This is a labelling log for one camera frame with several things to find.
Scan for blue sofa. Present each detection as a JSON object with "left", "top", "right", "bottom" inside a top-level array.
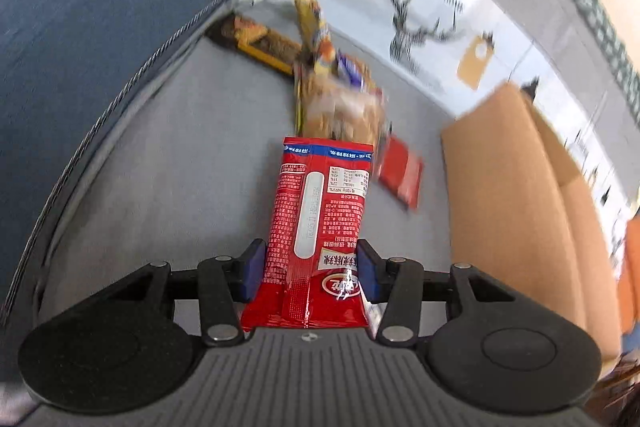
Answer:
[{"left": 0, "top": 0, "right": 301, "bottom": 308}]

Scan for grey deer-print cloth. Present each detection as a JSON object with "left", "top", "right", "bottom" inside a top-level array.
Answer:
[{"left": 10, "top": 0, "right": 640, "bottom": 358}]

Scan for yellow snack packet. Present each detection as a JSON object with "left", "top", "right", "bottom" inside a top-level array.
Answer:
[{"left": 292, "top": 0, "right": 336, "bottom": 78}]

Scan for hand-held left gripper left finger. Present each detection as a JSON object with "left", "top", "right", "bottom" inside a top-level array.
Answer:
[{"left": 100, "top": 238, "right": 267, "bottom": 348}]

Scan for dark yellow-edged snack packet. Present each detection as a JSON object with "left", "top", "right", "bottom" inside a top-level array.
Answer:
[{"left": 205, "top": 12, "right": 301, "bottom": 80}]

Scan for cardboard box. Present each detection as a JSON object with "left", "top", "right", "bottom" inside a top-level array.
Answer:
[{"left": 440, "top": 82, "right": 623, "bottom": 363}]

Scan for small red snack packet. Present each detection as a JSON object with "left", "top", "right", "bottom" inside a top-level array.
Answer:
[{"left": 374, "top": 134, "right": 425, "bottom": 210}]

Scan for green checked cloth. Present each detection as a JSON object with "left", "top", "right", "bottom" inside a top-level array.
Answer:
[{"left": 492, "top": 0, "right": 640, "bottom": 128}]

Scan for purple snack packet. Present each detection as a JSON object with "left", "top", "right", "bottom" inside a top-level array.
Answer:
[{"left": 334, "top": 49, "right": 373, "bottom": 90}]

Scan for orange cushion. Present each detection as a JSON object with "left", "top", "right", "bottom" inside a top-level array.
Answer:
[{"left": 612, "top": 214, "right": 640, "bottom": 338}]

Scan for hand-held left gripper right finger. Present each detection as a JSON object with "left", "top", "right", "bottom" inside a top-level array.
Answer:
[{"left": 356, "top": 238, "right": 521, "bottom": 348}]

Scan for brown biscuit packet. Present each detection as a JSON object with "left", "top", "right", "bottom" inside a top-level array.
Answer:
[{"left": 295, "top": 72, "right": 391, "bottom": 142}]

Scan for large red snack packet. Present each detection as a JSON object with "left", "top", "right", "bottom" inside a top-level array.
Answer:
[{"left": 240, "top": 136, "right": 373, "bottom": 330}]

